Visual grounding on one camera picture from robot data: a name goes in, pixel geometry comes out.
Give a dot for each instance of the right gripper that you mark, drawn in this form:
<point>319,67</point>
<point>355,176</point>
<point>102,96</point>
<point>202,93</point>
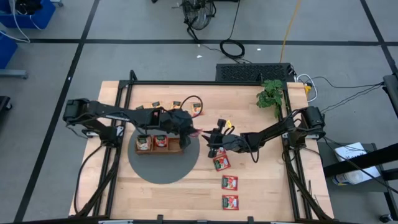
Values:
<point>230,143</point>

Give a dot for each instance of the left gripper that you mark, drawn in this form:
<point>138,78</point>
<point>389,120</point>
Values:
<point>178,123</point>

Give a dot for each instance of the beige tea packet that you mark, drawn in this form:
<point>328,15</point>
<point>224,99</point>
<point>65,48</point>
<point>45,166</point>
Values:
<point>144,143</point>

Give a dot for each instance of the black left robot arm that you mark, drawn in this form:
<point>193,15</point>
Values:
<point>109,110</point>

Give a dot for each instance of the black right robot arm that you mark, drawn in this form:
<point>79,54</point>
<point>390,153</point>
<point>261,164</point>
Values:
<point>273,130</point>

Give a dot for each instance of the yellow tag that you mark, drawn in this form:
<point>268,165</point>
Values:
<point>229,124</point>

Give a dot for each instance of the wooden three-compartment tray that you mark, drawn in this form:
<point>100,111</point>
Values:
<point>174,149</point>

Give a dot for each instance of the round grey mat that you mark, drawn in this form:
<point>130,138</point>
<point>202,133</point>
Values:
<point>161,168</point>

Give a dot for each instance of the black perforated computer case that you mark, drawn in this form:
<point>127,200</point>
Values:
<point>248,73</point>

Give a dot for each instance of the green potted plant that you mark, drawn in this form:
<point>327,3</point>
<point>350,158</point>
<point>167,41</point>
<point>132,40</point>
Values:
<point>270,93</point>

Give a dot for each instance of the yellow connector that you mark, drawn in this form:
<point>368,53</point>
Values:
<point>307,88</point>

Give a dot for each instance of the dark grey side table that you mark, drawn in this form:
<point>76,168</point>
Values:
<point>326,155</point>

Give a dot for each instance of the black floor fan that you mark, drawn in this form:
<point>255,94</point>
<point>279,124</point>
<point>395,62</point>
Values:
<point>197,14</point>

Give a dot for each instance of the white paper sheet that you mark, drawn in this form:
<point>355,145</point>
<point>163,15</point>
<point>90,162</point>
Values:
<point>348,152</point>

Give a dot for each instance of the black beam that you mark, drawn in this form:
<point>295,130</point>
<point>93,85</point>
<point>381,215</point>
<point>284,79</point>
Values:
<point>357,160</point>

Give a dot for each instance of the grey metal base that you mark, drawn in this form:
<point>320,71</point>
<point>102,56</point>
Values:
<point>14,74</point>

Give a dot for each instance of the blue plastic bin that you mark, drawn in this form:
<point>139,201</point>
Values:
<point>43,15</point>
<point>7,51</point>

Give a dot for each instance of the black cart leg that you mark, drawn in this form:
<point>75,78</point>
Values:
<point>3,102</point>

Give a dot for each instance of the black caster wheel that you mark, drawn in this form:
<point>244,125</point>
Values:
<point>386,218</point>

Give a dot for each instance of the black bundle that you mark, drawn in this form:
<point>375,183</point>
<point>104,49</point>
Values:
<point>28,6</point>

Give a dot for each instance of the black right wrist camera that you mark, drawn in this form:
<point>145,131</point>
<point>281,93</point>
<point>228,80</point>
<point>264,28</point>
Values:
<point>221,123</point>

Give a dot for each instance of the black aluminium table frame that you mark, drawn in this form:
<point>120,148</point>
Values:
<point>217,83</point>

